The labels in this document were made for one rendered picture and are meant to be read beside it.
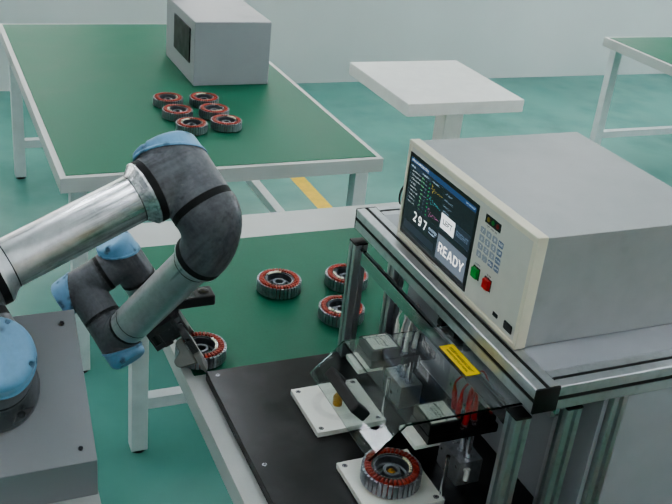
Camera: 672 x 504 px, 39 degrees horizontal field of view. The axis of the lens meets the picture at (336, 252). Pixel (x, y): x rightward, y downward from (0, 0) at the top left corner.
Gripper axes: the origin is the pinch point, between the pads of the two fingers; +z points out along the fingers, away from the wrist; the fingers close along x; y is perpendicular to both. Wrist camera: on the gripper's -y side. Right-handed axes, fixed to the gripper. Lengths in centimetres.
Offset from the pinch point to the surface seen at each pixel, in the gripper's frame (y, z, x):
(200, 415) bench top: 5.2, 0.0, 18.7
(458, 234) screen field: -54, -22, 40
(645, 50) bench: -263, 152, -247
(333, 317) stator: -29.5, 15.4, -6.6
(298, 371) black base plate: -16.2, 8.5, 12.3
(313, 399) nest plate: -16.2, 7.2, 24.2
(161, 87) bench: -24, 14, -191
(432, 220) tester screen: -52, -21, 30
